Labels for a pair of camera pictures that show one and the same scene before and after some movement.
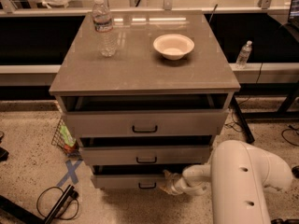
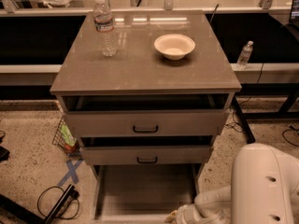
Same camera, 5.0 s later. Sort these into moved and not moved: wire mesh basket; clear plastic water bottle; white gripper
Moved: white gripper
Not moved: clear plastic water bottle; wire mesh basket
